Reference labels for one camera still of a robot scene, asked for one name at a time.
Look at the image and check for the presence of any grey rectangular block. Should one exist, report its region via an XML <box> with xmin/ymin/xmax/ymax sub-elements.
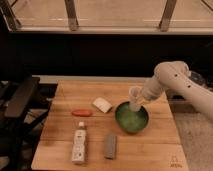
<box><xmin>104</xmin><ymin>134</ymin><xmax>117</xmax><ymax>159</ymax></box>

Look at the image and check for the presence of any white bottle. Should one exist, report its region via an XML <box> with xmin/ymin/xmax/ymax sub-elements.
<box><xmin>71</xmin><ymin>122</ymin><xmax>87</xmax><ymax>164</ymax></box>

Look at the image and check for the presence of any wooden cutting board table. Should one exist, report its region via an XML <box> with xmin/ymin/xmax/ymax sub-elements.
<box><xmin>32</xmin><ymin>81</ymin><xmax>189</xmax><ymax>171</ymax></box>

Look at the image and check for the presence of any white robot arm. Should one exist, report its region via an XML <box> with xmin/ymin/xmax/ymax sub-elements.
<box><xmin>137</xmin><ymin>61</ymin><xmax>213</xmax><ymax>122</ymax></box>

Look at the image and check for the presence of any black chair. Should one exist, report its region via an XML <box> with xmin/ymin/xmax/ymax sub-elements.
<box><xmin>0</xmin><ymin>77</ymin><xmax>51</xmax><ymax>171</ymax></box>

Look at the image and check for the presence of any orange carrot toy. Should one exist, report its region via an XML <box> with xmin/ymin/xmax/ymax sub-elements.
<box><xmin>71</xmin><ymin>109</ymin><xmax>93</xmax><ymax>117</ymax></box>

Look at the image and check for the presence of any green ceramic bowl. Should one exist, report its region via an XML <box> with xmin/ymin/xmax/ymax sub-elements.
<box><xmin>115</xmin><ymin>101</ymin><xmax>149</xmax><ymax>134</ymax></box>

